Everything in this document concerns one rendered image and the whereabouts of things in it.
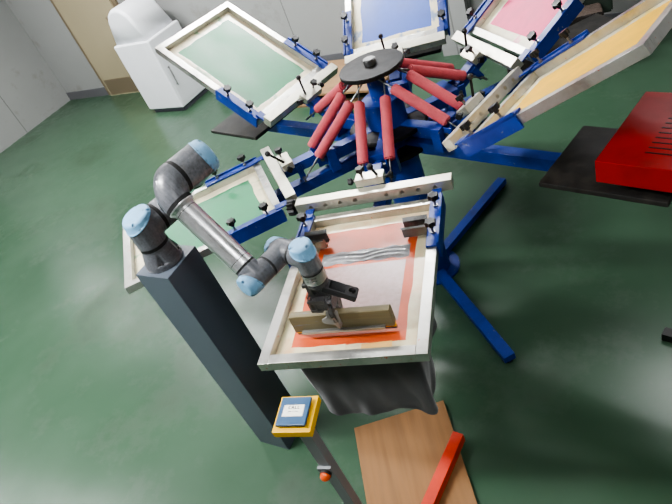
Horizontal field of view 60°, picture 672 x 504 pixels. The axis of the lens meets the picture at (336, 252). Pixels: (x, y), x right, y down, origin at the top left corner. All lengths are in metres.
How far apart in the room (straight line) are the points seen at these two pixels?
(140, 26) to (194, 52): 3.60
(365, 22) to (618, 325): 2.16
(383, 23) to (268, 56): 0.69
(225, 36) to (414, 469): 2.60
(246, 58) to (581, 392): 2.50
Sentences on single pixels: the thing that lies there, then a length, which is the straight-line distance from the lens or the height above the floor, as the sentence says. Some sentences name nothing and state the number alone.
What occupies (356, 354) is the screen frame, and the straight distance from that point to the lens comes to 1.87.
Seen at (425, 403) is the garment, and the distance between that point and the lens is 2.18.
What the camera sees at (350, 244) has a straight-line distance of 2.34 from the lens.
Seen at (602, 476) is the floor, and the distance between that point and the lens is 2.66.
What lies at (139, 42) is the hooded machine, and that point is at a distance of 7.21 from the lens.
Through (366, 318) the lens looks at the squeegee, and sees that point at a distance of 1.90.
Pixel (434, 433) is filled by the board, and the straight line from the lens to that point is 2.80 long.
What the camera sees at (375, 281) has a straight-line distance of 2.13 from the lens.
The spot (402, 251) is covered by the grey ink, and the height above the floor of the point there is 0.96.
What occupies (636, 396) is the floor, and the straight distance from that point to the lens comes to 2.86.
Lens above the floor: 2.36
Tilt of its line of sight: 37 degrees down
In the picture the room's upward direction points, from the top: 24 degrees counter-clockwise
